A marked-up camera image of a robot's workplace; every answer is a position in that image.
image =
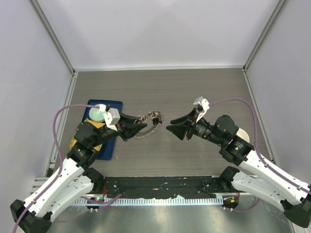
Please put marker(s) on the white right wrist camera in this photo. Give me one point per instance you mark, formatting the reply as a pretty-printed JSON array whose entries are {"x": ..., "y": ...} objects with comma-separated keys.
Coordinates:
[{"x": 202, "y": 105}]

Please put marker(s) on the yellow bamboo dish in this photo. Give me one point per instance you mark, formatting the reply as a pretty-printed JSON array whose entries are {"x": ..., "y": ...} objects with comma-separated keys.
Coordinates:
[{"x": 87, "y": 134}]

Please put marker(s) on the aluminium frame right post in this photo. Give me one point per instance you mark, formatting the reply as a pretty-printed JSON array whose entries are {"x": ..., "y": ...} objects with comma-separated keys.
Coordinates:
[{"x": 265, "y": 32}]

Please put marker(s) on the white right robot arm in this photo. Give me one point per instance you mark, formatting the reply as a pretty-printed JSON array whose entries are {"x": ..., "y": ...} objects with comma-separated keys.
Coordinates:
[{"x": 252, "y": 173}]

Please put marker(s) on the blue plastic tray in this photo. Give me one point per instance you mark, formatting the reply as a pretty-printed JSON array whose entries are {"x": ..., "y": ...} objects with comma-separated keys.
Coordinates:
[{"x": 106, "y": 152}]

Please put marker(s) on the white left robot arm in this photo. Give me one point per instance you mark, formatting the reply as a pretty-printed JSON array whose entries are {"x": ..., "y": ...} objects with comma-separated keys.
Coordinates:
[{"x": 74, "y": 177}]

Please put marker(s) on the aluminium frame post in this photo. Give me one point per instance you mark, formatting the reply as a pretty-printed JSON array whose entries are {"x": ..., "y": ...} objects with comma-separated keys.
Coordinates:
[
  {"x": 265, "y": 32},
  {"x": 50, "y": 32}
]

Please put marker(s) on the white slotted cable duct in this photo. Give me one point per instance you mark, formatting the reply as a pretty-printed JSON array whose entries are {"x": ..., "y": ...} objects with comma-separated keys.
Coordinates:
[{"x": 178, "y": 201}]

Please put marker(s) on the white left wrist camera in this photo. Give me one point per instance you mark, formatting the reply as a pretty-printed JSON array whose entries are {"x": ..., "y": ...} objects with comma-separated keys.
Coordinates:
[{"x": 111, "y": 118}]

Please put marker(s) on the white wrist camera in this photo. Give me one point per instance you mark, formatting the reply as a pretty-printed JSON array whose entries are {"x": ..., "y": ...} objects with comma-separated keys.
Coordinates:
[
  {"x": 111, "y": 118},
  {"x": 202, "y": 105}
]

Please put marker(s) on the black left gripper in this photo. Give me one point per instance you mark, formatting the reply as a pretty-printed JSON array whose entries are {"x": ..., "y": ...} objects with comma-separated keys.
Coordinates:
[{"x": 126, "y": 127}]

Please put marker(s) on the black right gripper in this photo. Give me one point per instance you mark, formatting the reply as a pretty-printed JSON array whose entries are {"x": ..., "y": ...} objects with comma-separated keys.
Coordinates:
[{"x": 181, "y": 124}]

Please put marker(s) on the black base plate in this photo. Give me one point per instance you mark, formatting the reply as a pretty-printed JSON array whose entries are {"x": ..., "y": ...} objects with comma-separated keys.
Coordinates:
[{"x": 189, "y": 187}]

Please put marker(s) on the teal patterned bowl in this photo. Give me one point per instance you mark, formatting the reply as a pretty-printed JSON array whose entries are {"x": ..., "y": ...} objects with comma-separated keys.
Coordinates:
[{"x": 97, "y": 113}]

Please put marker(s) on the aluminium frame left post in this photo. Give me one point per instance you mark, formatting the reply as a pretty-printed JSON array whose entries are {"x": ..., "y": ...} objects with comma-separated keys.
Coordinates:
[{"x": 50, "y": 32}]

